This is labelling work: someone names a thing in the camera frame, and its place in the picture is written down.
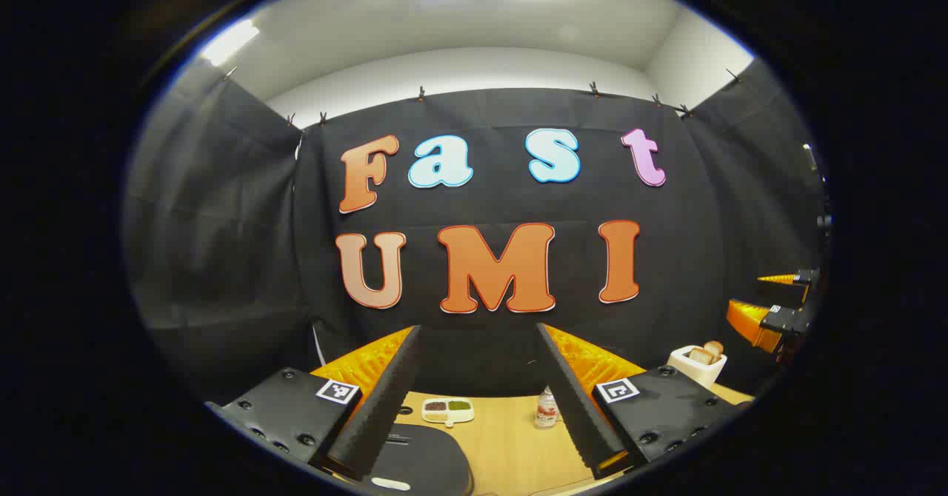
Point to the clear plastic bottle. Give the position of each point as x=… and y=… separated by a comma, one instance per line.
x=546, y=411

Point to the row of black cloth clips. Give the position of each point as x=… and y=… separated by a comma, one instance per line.
x=421, y=95

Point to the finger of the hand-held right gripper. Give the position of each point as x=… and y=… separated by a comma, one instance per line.
x=755, y=322
x=781, y=279

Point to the white toaster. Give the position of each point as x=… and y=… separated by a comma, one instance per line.
x=700, y=374

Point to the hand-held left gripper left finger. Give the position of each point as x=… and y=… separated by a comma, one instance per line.
x=385, y=400

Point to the toast bread slice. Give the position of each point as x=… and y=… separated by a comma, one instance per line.
x=700, y=356
x=715, y=348

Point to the white divided dish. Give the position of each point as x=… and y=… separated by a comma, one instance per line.
x=447, y=409

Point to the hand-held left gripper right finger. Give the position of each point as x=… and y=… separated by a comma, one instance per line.
x=574, y=407

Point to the ceiling light panel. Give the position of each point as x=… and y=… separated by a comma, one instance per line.
x=229, y=41

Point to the black rice cooker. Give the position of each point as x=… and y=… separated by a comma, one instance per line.
x=422, y=459

